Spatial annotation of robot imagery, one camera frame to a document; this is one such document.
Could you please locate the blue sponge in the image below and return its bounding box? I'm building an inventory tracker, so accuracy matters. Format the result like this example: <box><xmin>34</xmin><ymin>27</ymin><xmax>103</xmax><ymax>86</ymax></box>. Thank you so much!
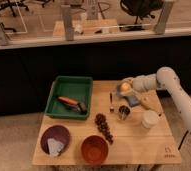
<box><xmin>125</xmin><ymin>95</ymin><xmax>140</xmax><ymax>107</ymax></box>

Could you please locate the metal fork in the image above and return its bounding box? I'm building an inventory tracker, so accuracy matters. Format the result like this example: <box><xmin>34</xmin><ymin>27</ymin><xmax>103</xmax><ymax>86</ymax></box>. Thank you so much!
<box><xmin>109</xmin><ymin>93</ymin><xmax>114</xmax><ymax>113</ymax></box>

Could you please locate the white plastic cup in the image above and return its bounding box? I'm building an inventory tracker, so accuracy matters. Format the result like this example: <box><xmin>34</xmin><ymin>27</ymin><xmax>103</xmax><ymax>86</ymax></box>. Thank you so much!
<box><xmin>142</xmin><ymin>110</ymin><xmax>159</xmax><ymax>129</ymax></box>

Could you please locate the black office chair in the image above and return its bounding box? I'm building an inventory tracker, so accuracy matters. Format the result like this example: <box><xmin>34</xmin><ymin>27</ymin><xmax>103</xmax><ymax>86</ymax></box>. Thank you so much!
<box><xmin>120</xmin><ymin>0</ymin><xmax>163</xmax><ymax>25</ymax></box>

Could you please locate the grey right post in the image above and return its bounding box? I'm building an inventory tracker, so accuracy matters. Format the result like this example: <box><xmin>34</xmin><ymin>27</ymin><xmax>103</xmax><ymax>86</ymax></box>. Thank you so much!
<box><xmin>154</xmin><ymin>0</ymin><xmax>175</xmax><ymax>35</ymax></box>

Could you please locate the orange bowl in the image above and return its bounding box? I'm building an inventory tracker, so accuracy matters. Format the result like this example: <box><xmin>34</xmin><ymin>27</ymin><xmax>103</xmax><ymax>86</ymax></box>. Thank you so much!
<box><xmin>81</xmin><ymin>135</ymin><xmax>109</xmax><ymax>165</ymax></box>

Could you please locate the blue grey cloth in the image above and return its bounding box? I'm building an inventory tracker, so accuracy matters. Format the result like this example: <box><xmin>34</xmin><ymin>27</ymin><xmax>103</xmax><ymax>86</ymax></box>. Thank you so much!
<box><xmin>116</xmin><ymin>85</ymin><xmax>123</xmax><ymax>98</ymax></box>

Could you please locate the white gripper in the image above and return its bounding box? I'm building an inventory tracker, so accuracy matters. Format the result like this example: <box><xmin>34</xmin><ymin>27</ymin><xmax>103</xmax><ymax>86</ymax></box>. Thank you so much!
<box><xmin>119</xmin><ymin>74</ymin><xmax>162</xmax><ymax>97</ymax></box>

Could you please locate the orange handled tool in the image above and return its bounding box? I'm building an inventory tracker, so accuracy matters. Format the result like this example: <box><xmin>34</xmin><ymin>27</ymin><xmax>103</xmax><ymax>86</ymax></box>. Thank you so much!
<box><xmin>57</xmin><ymin>96</ymin><xmax>87</xmax><ymax>114</ymax></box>

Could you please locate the grey folded cloth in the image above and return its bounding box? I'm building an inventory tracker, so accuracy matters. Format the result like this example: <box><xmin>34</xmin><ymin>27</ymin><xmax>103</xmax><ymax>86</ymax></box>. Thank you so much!
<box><xmin>47</xmin><ymin>138</ymin><xmax>64</xmax><ymax>157</ymax></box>

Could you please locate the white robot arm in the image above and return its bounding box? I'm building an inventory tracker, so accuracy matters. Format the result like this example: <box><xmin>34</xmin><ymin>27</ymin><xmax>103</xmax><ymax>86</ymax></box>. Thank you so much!
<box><xmin>118</xmin><ymin>67</ymin><xmax>191</xmax><ymax>132</ymax></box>

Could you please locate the small metal cup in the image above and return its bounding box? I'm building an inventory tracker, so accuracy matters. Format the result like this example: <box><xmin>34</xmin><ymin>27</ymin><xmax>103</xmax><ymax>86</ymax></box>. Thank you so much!
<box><xmin>118</xmin><ymin>105</ymin><xmax>130</xmax><ymax>120</ymax></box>

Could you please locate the purple plate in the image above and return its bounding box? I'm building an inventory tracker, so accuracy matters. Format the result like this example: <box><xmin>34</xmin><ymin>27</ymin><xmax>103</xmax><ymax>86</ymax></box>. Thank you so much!
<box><xmin>40</xmin><ymin>125</ymin><xmax>70</xmax><ymax>156</ymax></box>

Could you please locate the grey middle post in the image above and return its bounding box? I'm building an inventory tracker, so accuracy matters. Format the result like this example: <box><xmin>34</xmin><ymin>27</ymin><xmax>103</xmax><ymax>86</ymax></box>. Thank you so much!
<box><xmin>61</xmin><ymin>5</ymin><xmax>74</xmax><ymax>41</ymax></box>

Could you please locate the yellow red apple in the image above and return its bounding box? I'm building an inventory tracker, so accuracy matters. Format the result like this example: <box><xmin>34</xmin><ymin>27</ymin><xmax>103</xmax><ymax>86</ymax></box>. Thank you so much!
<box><xmin>120</xmin><ymin>82</ymin><xmax>131</xmax><ymax>94</ymax></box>

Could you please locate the wooden table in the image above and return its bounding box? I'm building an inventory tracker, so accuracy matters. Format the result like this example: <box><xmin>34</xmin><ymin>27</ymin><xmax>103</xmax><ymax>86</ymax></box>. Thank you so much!
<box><xmin>32</xmin><ymin>81</ymin><xmax>181</xmax><ymax>165</ymax></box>

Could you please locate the green plastic tray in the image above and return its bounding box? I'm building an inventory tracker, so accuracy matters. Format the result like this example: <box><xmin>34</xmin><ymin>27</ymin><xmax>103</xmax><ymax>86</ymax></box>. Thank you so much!
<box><xmin>45</xmin><ymin>76</ymin><xmax>93</xmax><ymax>120</ymax></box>

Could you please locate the yellow banana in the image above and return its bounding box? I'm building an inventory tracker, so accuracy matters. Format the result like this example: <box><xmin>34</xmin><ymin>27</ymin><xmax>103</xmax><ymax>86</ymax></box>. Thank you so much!
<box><xmin>140</xmin><ymin>97</ymin><xmax>155</xmax><ymax>111</ymax></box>

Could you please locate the dark grape bunch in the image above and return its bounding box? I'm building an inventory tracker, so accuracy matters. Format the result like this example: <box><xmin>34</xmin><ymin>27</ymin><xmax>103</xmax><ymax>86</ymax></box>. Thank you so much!
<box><xmin>95</xmin><ymin>113</ymin><xmax>113</xmax><ymax>144</ymax></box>

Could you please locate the black cable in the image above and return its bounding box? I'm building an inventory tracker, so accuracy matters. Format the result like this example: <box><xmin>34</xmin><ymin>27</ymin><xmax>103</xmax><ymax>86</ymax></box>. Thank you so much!
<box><xmin>177</xmin><ymin>130</ymin><xmax>189</xmax><ymax>151</ymax></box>

